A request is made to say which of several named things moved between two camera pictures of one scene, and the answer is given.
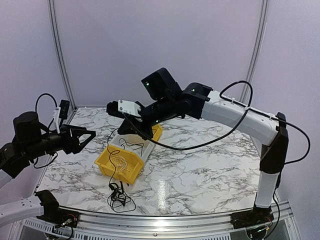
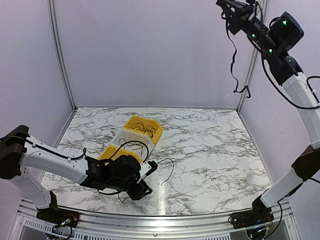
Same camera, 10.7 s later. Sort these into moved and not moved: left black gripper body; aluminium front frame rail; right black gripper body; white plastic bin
Moved: right black gripper body; left black gripper body
Not moved: white plastic bin; aluminium front frame rail
